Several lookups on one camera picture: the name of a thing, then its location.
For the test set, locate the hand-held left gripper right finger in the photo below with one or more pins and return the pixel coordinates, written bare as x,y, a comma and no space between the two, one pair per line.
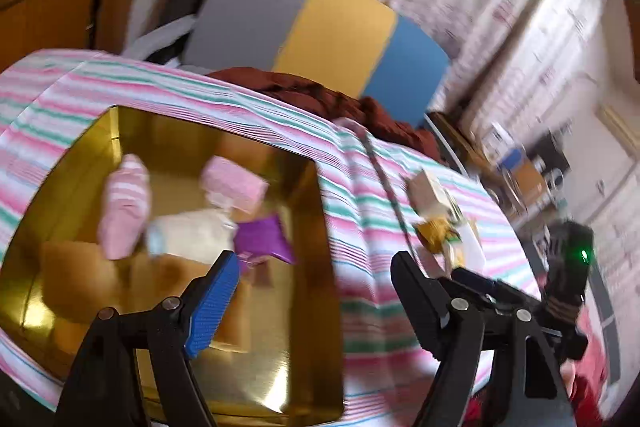
420,307

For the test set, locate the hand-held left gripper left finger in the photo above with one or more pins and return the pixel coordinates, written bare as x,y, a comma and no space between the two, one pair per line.
215,307

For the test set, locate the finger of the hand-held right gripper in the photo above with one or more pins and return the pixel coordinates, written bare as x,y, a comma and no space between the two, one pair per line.
480,283

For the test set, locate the white sponge block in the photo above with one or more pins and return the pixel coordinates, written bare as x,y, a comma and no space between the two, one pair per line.
472,247

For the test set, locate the chunky tan sponge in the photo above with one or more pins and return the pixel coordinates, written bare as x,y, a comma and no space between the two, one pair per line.
160,279

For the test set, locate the yellow sock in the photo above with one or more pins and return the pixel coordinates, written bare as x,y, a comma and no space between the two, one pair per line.
435,234

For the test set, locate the cream sock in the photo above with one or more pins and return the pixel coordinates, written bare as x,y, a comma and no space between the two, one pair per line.
195,232

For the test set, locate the purple cloth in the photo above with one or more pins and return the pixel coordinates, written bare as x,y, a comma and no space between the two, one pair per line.
262,239

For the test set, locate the gold metal tin box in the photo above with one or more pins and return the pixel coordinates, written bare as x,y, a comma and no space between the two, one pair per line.
280,372

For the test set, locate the cream cardboard box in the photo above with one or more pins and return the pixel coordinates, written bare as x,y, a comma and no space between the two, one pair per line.
427,194

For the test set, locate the pink striped sock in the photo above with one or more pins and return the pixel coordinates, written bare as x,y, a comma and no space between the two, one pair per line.
122,207

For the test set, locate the pink green striped tablecloth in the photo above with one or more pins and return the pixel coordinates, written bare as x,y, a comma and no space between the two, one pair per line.
370,232

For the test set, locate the brown cardboard box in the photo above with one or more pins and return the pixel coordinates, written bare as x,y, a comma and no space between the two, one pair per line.
530,182

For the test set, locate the pink blanket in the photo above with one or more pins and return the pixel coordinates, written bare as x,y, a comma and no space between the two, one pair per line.
595,382

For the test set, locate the dark wooden side table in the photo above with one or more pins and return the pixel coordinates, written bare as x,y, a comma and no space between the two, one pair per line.
465,142

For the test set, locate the white and blue box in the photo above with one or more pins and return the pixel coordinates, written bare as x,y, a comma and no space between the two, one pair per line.
500,139

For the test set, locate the maroon padded jacket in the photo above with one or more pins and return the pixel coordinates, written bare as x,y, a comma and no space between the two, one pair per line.
310,94

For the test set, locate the grey yellow blue chair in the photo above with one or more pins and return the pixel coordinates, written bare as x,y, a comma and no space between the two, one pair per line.
340,32

